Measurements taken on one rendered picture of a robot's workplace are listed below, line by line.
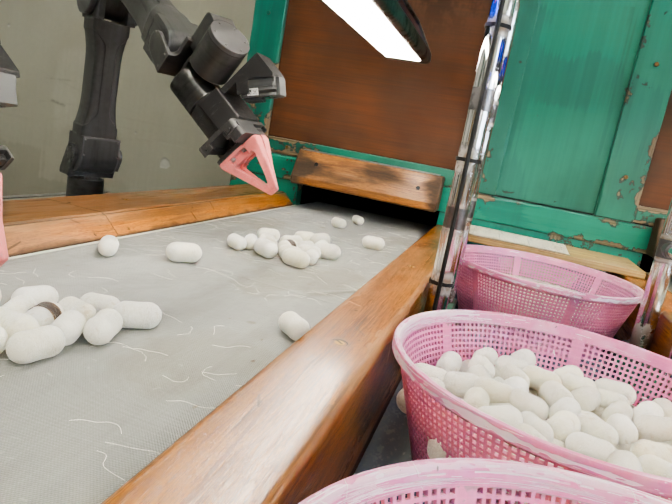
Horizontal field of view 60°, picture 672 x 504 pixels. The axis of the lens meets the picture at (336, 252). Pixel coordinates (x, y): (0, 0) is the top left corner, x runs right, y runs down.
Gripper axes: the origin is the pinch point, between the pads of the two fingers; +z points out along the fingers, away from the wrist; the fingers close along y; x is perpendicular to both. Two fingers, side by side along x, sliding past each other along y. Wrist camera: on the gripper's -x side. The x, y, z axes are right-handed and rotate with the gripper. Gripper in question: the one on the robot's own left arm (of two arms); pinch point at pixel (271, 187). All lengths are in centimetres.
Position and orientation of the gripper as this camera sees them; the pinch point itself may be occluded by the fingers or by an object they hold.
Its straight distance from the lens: 80.5
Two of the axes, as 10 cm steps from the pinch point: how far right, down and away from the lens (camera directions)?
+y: 2.8, -1.5, 9.5
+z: 6.1, 7.9, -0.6
